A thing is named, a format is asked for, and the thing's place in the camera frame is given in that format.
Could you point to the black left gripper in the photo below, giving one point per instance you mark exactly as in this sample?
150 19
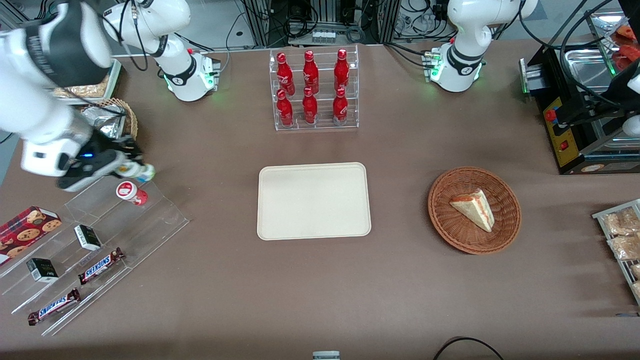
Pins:
593 114

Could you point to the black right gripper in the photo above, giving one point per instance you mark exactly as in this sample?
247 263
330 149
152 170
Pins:
111 145

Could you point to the green yogurt cup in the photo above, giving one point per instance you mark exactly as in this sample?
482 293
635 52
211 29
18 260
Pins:
142 173

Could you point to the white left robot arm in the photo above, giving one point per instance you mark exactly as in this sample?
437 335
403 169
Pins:
465 20

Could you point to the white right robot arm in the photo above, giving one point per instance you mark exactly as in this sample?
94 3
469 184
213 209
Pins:
30 100

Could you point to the silver foil tray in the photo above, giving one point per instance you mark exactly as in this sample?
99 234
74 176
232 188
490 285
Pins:
107 125

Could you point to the silver metal tray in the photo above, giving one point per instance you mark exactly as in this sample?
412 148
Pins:
585 70

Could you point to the tray of packaged snacks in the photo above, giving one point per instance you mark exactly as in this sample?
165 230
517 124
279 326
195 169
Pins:
622 272

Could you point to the beige plastic tray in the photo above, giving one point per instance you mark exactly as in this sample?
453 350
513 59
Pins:
314 201

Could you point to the oval light wicker basket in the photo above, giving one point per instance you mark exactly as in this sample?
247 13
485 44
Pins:
132 122

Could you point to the red yogurt cup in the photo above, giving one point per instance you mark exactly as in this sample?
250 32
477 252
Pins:
128 191

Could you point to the black sealing machine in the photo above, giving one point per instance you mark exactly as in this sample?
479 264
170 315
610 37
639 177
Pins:
567 145

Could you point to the red food packet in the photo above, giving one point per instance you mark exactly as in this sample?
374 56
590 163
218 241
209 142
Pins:
627 56
629 32

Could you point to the clear acrylic stepped display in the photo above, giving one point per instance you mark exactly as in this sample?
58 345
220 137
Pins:
150 220

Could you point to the white plastic snack bin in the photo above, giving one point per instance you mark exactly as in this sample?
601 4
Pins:
116 80

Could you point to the large clear cracker bag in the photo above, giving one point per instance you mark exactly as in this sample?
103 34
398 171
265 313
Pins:
85 91

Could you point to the small black box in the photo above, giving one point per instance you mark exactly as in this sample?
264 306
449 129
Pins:
42 270
88 237

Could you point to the clear snack bag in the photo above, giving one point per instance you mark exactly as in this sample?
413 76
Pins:
620 222
636 290
625 247
635 271

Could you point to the snickers chocolate bar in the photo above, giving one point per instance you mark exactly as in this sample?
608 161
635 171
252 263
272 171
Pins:
100 266
54 306

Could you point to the red cookie box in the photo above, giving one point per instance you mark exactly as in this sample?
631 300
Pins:
27 229

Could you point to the triangular sandwich wedge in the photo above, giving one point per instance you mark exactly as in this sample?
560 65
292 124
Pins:
475 209

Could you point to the red cola bottle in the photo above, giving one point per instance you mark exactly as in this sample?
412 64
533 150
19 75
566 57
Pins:
340 108
341 72
310 74
310 109
285 111
284 75

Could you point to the round brown wicker basket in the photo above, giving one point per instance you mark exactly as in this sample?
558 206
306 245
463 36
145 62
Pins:
452 230

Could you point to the clear acrylic bottle rack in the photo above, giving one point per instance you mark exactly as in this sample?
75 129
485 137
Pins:
325 127

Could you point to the white power strip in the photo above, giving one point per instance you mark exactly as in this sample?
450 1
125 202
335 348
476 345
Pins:
323 36

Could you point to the small grey device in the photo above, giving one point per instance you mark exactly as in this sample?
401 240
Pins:
326 355

